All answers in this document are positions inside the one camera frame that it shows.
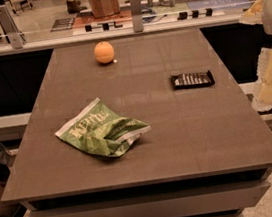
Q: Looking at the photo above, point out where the orange fruit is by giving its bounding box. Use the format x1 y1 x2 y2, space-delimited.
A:
93 41 115 64

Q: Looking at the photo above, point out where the metal railing post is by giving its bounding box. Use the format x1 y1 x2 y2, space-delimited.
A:
130 0 144 33
0 5 24 50

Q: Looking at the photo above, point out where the black rxbar chocolate wrapper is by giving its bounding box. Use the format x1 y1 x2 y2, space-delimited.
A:
170 71 215 90

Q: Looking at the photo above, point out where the metal railing post left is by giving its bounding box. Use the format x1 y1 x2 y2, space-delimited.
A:
0 5 24 50

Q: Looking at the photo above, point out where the green kettle chips bag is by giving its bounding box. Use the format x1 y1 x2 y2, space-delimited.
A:
55 98 151 158

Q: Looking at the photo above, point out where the metal railing post middle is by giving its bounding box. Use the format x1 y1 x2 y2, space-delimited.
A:
130 0 144 33

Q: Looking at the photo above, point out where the black round bin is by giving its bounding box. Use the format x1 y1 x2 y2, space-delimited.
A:
0 164 10 187

